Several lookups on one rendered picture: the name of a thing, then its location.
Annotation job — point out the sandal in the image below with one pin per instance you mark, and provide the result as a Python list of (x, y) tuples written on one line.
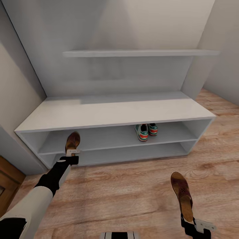
[(73, 142), (180, 187)]

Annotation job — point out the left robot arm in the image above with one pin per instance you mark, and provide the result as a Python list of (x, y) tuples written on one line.
[(22, 221)]

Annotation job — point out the gym shoe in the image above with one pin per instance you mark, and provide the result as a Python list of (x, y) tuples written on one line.
[(142, 131), (152, 129)]

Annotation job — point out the door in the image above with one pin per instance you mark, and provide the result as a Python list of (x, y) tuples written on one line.
[(11, 180)]

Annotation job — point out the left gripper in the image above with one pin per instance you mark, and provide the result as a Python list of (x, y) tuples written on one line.
[(73, 159)]

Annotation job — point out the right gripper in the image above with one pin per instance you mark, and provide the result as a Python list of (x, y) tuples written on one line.
[(191, 230)]

